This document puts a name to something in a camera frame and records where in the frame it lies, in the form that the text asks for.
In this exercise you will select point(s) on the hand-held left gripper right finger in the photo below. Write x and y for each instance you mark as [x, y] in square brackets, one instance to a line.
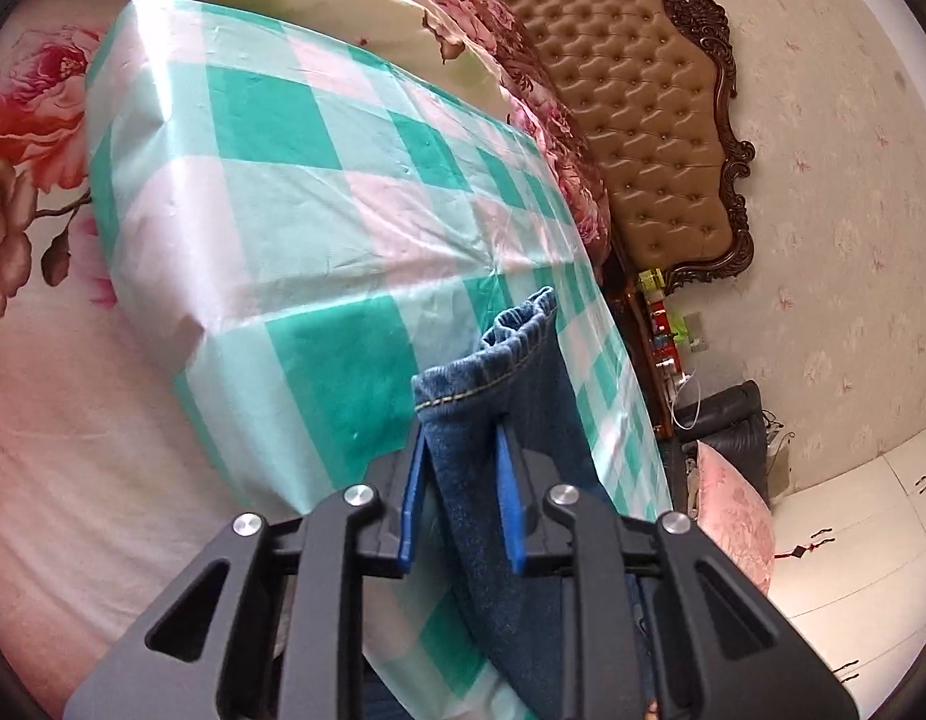
[511, 510]

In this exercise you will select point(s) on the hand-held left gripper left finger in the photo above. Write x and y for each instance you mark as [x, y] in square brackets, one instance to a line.
[414, 510]

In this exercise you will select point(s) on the blue denim pants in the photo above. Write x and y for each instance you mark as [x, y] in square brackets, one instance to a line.
[470, 450]

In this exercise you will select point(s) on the dark wooden nightstand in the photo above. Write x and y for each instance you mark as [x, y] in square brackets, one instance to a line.
[643, 367]

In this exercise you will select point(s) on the large pink floral pillow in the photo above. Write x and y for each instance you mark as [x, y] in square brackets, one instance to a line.
[733, 517]

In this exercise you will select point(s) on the black leather armchair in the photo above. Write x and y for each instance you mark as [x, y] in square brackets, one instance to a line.
[725, 420]

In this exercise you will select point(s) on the green plastic bag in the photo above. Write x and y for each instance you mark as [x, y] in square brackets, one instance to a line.
[680, 326]

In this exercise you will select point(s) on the yellow box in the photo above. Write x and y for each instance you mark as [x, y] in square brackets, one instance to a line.
[652, 281]

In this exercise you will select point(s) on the red knot ornament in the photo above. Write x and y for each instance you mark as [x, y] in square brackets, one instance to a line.
[800, 546]

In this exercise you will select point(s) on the teal white checked tablecloth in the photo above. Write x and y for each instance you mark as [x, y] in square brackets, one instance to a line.
[283, 202]

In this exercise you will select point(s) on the white wardrobe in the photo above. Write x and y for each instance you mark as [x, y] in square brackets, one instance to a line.
[845, 577]

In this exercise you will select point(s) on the tufted leather carved headboard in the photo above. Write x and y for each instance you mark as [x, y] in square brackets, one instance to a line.
[643, 90]

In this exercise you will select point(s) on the wall socket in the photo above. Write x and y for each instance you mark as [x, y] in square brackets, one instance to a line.
[697, 330]

